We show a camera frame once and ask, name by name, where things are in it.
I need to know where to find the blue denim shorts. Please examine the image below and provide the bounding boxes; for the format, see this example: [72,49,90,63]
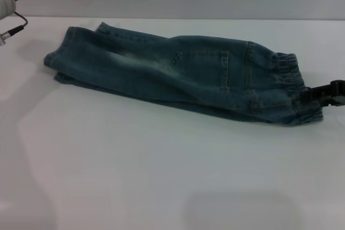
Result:
[43,22,324,128]

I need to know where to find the grey cable with metal plug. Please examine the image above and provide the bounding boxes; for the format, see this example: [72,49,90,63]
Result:
[0,11,29,46]

